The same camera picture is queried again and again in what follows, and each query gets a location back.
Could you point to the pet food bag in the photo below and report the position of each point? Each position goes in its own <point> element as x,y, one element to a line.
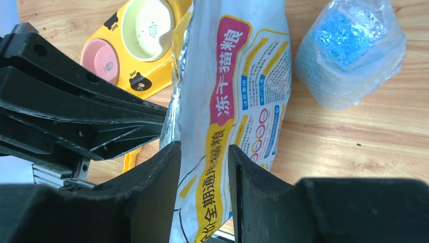
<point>231,83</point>

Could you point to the yellow double pet feeder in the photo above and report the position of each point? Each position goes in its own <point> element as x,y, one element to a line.
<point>142,79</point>

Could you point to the cream bowl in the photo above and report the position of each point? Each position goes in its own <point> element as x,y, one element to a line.
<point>147,28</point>

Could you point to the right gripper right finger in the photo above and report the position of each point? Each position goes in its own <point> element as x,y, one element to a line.
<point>268,209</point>

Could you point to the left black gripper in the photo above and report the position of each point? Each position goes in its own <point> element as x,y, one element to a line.
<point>54,111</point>

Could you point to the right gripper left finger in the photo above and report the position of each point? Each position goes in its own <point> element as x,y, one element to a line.
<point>137,206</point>

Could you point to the pink bowl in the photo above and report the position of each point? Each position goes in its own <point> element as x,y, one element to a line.
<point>100,57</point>

